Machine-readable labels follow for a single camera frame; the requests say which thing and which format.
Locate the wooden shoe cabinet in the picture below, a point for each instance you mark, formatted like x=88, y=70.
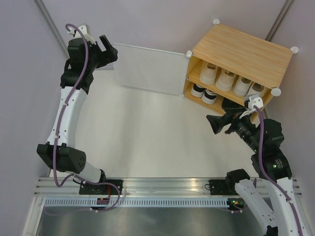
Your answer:
x=258, y=60

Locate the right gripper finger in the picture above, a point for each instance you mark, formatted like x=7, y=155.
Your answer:
x=224, y=119
x=218, y=126

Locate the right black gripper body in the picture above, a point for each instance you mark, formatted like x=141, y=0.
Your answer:
x=244, y=127

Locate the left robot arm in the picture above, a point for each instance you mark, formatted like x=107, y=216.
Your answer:
x=59, y=152

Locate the black canvas sneaker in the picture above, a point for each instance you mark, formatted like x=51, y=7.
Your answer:
x=231, y=107

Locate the white translucent cabinet door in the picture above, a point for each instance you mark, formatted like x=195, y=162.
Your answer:
x=151, y=69

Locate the black and white sneaker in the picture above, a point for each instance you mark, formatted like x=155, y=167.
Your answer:
x=209, y=97

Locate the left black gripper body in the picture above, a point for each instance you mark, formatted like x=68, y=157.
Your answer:
x=98, y=58

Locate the beige lace sneaker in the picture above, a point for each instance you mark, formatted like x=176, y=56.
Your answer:
x=208, y=73

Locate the aluminium rail with cable duct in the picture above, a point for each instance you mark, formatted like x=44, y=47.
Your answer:
x=158, y=192

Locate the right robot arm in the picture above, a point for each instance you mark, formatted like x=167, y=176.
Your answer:
x=282, y=217

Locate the white leather sneaker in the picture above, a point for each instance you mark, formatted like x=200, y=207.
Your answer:
x=242, y=86
x=258, y=89

